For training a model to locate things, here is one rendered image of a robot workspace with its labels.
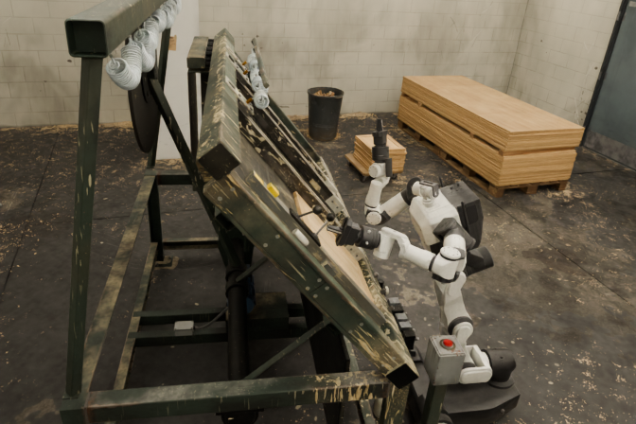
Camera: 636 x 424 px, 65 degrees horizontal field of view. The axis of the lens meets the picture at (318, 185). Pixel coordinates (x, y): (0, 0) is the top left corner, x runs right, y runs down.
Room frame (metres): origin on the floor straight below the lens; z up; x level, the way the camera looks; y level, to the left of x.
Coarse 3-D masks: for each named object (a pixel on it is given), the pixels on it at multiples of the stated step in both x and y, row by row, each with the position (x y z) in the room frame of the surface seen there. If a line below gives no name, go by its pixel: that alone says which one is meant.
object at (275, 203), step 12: (252, 180) 1.66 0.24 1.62; (264, 192) 1.67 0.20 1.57; (276, 204) 1.68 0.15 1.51; (288, 216) 1.69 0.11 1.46; (300, 228) 1.70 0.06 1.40; (312, 240) 1.71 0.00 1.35; (312, 252) 1.71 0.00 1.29; (324, 252) 1.72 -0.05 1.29; (336, 264) 1.75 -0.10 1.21; (336, 276) 1.73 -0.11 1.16; (348, 276) 1.77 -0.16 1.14; (348, 288) 1.74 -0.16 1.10; (360, 288) 1.80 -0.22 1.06; (360, 300) 1.75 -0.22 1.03; (372, 312) 1.76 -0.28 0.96
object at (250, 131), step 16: (240, 96) 2.12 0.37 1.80; (240, 112) 2.14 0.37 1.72; (240, 128) 2.14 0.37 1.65; (256, 128) 2.16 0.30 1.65; (256, 144) 2.15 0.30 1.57; (272, 144) 2.20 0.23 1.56; (272, 160) 2.16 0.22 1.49; (288, 176) 2.18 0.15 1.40; (304, 192) 2.19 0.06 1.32; (336, 224) 2.23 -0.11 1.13
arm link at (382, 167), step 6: (372, 156) 2.38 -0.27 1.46; (378, 156) 2.35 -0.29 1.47; (384, 156) 2.35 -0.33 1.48; (378, 162) 2.36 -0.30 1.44; (384, 162) 2.36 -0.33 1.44; (390, 162) 2.33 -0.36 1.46; (372, 168) 2.34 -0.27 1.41; (378, 168) 2.32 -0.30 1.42; (384, 168) 2.34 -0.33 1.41; (390, 168) 2.32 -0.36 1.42; (372, 174) 2.33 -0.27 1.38; (378, 174) 2.31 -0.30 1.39; (384, 174) 2.35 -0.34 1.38; (390, 174) 2.32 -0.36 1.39
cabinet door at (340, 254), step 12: (300, 204) 2.06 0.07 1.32; (312, 216) 2.12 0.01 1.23; (312, 228) 1.95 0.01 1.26; (324, 228) 2.14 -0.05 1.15; (324, 240) 1.96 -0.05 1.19; (336, 252) 2.01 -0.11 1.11; (348, 252) 2.23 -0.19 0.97; (348, 264) 2.04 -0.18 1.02; (360, 276) 2.06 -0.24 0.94; (372, 300) 1.92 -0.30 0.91
